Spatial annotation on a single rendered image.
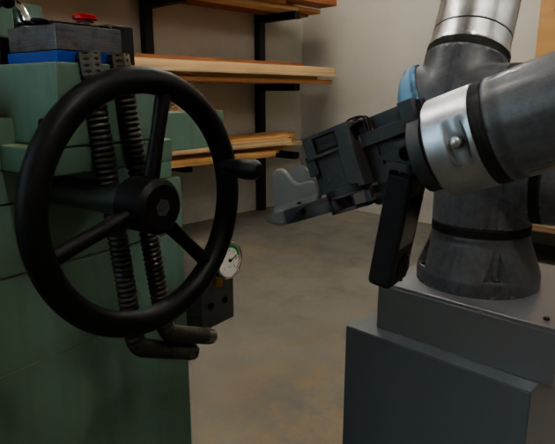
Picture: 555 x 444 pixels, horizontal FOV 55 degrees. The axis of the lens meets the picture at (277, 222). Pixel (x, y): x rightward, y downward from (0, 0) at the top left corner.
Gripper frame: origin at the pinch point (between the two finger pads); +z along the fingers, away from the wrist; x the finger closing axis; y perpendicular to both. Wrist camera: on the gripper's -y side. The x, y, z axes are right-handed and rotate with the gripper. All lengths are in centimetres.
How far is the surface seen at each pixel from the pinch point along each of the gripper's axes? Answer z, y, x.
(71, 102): 3.5, 15.8, 18.9
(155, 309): 12.1, -5.4, 10.4
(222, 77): 174, 92, -211
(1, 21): 27.9, 36.0, 8.5
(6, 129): 22.0, 19.4, 15.4
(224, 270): 24.9, -5.4, -14.4
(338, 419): 59, -62, -75
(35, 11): 45, 48, -9
